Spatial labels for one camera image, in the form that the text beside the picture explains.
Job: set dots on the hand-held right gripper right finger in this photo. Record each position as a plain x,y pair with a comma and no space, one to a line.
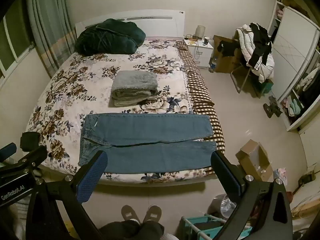
225,176

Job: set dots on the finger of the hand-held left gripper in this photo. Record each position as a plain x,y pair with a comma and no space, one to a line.
7,150
30,141

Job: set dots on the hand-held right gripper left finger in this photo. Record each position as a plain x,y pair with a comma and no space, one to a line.
93,177

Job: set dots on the blue denim pants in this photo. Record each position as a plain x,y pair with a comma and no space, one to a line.
150,130

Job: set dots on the open cardboard box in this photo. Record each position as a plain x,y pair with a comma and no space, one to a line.
252,160

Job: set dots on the grey slipper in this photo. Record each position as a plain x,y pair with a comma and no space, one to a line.
130,213
152,213

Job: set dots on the pink printed bag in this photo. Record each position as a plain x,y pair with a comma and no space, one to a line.
280,175

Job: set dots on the teal storage rack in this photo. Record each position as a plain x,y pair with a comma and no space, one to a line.
200,226

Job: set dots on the person's legs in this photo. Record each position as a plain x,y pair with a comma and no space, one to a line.
132,231

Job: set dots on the floral bed blanket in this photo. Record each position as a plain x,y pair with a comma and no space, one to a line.
75,80

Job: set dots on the brown checkered bed sheet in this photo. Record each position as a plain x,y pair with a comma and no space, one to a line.
197,85

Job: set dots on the teal clothing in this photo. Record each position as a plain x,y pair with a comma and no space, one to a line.
295,105

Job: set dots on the folding chair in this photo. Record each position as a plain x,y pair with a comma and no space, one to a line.
240,77

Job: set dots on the teal box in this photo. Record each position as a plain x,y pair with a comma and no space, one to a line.
268,86

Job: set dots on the window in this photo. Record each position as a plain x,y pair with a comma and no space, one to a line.
10,42

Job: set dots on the grey folded blanket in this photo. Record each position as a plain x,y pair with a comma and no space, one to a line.
132,82

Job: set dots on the plastic water bottle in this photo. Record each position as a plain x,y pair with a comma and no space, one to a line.
212,65

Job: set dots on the pale green curtain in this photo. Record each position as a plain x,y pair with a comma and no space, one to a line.
50,30

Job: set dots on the tall brown cardboard box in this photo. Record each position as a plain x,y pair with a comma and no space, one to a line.
225,62

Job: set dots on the white nightstand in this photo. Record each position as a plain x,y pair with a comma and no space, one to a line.
203,55

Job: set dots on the black cloth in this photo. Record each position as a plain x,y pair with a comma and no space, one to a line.
228,47

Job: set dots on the dark green duvet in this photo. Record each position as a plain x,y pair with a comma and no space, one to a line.
107,37

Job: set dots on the black striped garment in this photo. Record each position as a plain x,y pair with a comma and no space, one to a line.
260,45

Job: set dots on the dark cup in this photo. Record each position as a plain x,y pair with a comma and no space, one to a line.
206,40

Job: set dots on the white wardrobe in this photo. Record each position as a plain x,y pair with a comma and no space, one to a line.
292,50

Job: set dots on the white table lamp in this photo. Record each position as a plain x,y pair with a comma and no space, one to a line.
200,32

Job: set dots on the white bed headboard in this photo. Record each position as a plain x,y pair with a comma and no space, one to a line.
160,27

